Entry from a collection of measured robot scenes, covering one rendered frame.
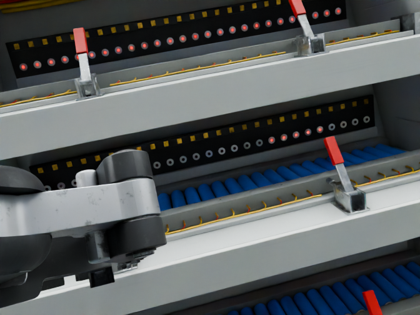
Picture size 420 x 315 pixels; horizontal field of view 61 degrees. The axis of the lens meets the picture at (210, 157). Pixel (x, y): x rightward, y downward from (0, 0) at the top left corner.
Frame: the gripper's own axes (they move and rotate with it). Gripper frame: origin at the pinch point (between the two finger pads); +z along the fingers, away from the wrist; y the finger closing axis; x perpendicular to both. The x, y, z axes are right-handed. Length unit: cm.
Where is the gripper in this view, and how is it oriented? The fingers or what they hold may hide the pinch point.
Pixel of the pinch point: (66, 257)
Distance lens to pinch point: 23.4
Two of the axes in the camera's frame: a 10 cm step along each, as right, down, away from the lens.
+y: 9.7, -2.1, 1.2
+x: -2.4, -9.4, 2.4
